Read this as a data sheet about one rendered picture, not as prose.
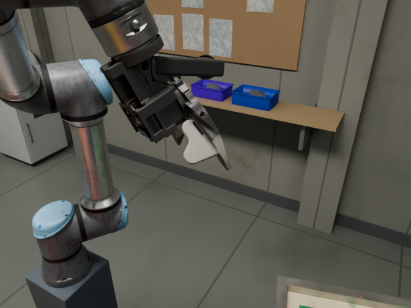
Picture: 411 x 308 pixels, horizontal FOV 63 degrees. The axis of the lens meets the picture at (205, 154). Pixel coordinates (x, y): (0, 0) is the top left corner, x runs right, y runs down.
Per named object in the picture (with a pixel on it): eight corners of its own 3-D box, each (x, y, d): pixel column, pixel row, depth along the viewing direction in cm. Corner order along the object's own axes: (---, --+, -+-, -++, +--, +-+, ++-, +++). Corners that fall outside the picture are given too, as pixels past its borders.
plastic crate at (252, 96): (279, 102, 257) (281, 90, 252) (269, 112, 241) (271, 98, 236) (241, 96, 271) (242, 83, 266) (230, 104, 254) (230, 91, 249)
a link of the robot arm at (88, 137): (77, 225, 109) (37, 57, 81) (123, 212, 115) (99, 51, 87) (84, 250, 100) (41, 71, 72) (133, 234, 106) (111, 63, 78)
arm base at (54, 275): (70, 244, 116) (63, 222, 111) (102, 261, 110) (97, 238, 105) (31, 275, 104) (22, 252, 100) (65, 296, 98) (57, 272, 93)
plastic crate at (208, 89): (233, 95, 273) (233, 83, 268) (222, 102, 258) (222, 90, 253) (202, 89, 285) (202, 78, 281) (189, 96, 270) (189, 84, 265)
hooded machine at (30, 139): (71, 150, 426) (48, 48, 364) (33, 169, 385) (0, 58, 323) (38, 139, 453) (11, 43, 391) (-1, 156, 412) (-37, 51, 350)
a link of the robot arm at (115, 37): (131, 3, 45) (157, -3, 39) (147, 35, 48) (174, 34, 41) (84, 29, 43) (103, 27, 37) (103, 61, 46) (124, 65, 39)
